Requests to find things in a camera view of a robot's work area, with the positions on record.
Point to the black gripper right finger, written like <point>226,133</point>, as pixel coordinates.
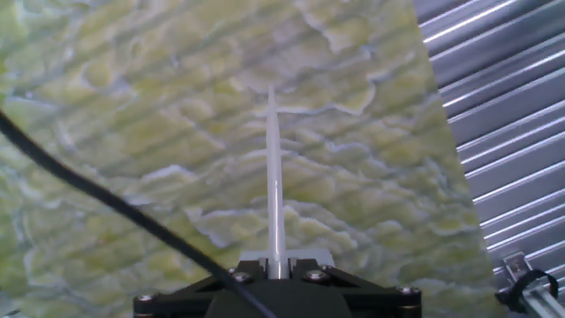
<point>375,296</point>

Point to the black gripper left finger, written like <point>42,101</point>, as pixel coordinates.
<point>190,296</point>

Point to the clear large pipette tip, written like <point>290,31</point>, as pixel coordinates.
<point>274,199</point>

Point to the green marble pattern mat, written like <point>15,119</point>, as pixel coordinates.
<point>132,132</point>

